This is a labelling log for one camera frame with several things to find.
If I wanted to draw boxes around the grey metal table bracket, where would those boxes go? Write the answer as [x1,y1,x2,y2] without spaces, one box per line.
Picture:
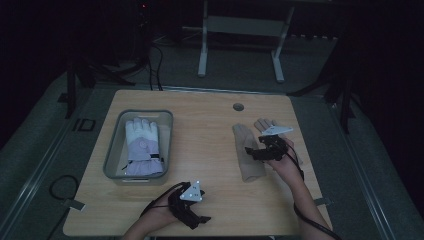
[314,196,333,207]
[62,198,87,212]

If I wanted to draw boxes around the black floor cables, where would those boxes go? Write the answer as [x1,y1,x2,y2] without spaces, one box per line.
[145,42,165,92]

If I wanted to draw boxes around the grey plastic basket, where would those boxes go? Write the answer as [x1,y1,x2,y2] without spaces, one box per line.
[102,109,175,187]

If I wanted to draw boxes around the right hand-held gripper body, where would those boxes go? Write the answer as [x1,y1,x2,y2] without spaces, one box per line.
[259,125,295,163]

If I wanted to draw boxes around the black looped floor cable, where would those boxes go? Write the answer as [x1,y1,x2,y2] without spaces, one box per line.
[48,174,81,202]

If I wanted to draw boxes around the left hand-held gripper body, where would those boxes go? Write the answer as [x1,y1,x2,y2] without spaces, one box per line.
[167,179,205,226]

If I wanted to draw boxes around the person's left hand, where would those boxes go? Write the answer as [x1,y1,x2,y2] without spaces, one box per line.
[145,191,184,229]

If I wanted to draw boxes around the dark curtain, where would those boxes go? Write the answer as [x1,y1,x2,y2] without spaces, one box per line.
[333,0,424,208]

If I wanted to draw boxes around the person's right hand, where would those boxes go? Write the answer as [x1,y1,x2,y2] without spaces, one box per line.
[266,137,306,188]

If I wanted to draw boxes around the white and purple ski glove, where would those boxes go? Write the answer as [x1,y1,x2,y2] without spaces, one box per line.
[122,117,165,177]

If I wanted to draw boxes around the white metal stand frame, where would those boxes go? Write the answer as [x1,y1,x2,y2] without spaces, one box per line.
[197,0,296,84]

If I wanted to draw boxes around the black equipment stand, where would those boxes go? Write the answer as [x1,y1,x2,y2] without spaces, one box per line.
[134,0,153,69]

